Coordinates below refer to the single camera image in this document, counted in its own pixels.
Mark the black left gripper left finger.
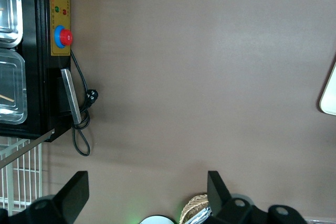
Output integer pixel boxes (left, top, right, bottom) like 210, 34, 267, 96
7, 170, 90, 224

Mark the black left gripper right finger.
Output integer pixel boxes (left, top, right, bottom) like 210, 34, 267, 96
206, 170, 270, 224

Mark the cream plastic tray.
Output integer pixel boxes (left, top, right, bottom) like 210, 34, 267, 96
319, 53, 336, 116

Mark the stack of foil containers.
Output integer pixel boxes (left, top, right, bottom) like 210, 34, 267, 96
187, 205, 214, 224

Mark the tan wicker basket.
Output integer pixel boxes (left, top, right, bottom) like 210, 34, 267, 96
180, 194, 211, 224

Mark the grey machine lever bar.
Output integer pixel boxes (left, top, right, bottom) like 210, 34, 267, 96
0, 128, 56, 169

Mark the black sealing machine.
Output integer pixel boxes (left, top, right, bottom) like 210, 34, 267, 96
0, 0, 73, 143

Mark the steel food container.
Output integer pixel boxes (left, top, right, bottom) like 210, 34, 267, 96
0, 48, 28, 125
0, 0, 24, 49

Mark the red mushroom push button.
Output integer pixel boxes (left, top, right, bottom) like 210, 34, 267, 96
54, 25, 74, 49

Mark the white wire rack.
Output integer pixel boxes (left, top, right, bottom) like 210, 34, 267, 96
0, 137, 44, 217

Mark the silver machine handle bar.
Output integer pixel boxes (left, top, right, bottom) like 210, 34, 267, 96
60, 68, 82, 125

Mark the black power cable with plug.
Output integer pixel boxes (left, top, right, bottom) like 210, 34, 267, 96
70, 49, 99, 156

